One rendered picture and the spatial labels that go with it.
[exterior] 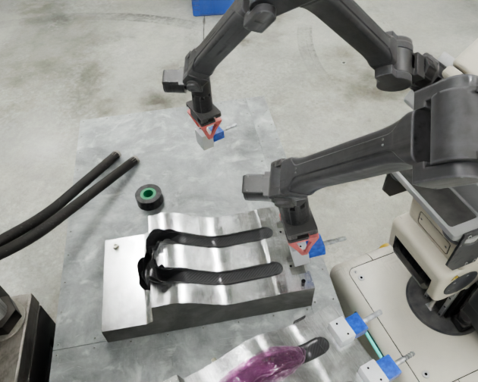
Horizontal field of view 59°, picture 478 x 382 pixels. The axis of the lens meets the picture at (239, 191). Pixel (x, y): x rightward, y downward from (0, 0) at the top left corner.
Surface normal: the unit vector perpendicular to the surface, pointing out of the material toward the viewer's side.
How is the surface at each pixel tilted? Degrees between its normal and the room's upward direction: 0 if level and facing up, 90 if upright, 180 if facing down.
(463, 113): 36
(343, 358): 0
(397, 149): 67
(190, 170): 0
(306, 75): 0
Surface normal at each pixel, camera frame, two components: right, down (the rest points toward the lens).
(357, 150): -0.92, -0.14
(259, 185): -0.39, -0.18
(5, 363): -0.04, -0.67
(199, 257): 0.43, -0.66
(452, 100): -0.64, -0.18
